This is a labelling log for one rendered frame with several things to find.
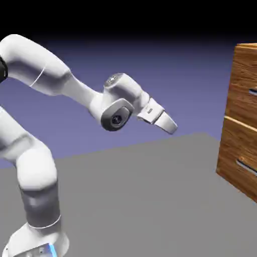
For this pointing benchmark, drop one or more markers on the wood drawer front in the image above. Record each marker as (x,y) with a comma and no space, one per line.
(241,84)
(237,156)

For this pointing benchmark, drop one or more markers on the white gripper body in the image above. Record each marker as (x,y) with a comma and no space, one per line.
(166,121)

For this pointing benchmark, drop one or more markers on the light wood cabinet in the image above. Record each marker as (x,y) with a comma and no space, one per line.
(241,128)

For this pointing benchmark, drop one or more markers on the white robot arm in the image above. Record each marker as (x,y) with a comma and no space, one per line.
(50,74)

